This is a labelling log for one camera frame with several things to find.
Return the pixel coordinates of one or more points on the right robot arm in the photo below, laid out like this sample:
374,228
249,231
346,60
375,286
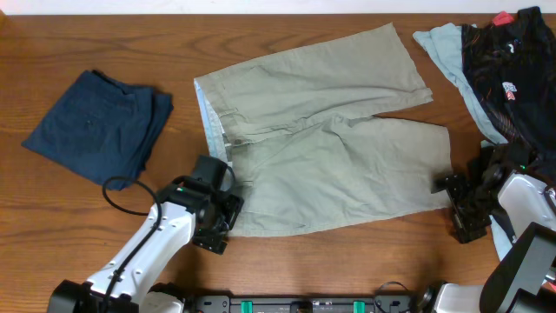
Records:
501,193

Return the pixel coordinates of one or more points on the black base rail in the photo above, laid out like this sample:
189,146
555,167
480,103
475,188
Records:
389,303

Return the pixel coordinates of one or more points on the black patterned sports garment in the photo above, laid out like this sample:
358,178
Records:
511,70

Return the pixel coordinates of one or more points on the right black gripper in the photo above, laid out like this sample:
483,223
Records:
468,228

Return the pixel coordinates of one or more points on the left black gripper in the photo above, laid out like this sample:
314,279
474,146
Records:
234,204

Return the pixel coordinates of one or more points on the folded navy blue shorts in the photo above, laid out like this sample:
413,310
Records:
100,127

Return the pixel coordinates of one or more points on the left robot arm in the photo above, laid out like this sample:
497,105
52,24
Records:
126,282

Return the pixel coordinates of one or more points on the light blue garment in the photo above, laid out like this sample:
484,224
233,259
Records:
443,44

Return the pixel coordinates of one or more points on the khaki green shorts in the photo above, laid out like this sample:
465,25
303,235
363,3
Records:
311,136

